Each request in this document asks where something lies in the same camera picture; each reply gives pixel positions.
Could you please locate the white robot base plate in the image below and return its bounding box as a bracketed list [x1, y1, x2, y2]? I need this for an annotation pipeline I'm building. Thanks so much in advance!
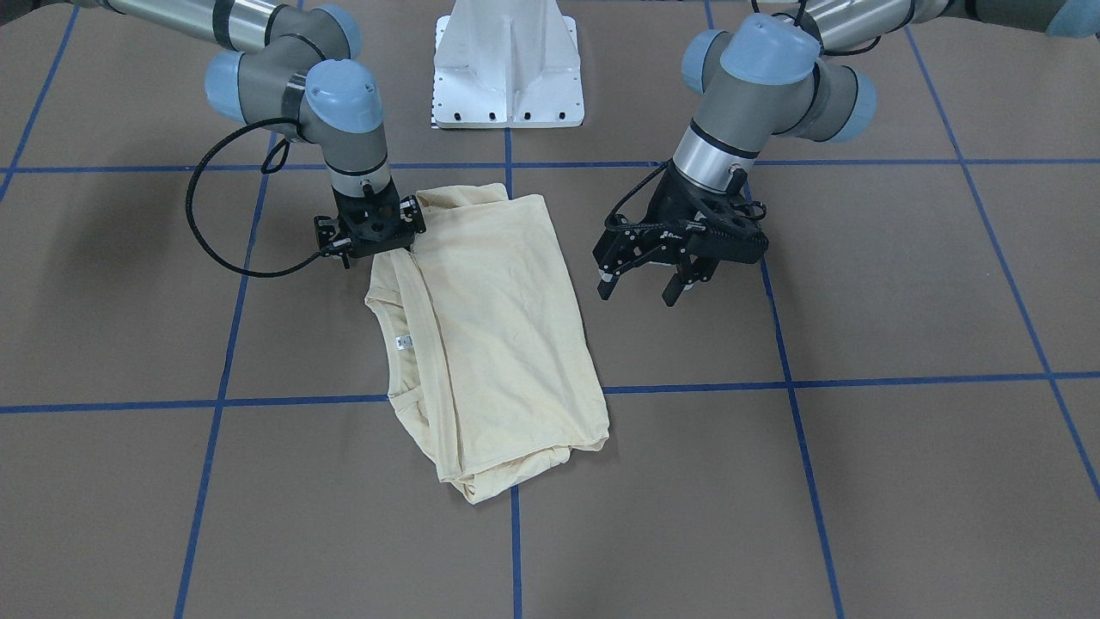
[431, 1, 585, 130]

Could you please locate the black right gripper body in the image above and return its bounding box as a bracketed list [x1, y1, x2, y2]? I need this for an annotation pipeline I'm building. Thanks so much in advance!
[333, 181, 416, 259]

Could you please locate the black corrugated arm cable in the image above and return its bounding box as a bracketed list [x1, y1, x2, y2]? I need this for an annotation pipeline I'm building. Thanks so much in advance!
[185, 119, 345, 279]
[602, 159, 768, 237]

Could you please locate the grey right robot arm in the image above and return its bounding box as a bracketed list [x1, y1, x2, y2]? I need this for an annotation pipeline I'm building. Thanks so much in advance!
[99, 1, 427, 267]

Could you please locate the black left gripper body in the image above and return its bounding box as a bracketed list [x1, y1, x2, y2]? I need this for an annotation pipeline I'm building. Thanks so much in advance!
[593, 162, 769, 267]

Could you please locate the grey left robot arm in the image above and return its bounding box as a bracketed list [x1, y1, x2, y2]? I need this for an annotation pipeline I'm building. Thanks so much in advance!
[593, 1, 1097, 306]

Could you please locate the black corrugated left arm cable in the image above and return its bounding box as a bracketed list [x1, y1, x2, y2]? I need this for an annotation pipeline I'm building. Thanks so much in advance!
[602, 159, 768, 237]

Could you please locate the beige long-sleeve printed shirt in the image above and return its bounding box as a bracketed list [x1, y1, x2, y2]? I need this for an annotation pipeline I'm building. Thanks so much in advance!
[364, 183, 611, 505]

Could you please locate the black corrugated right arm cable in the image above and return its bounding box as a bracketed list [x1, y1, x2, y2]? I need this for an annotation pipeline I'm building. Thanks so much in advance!
[185, 119, 345, 279]

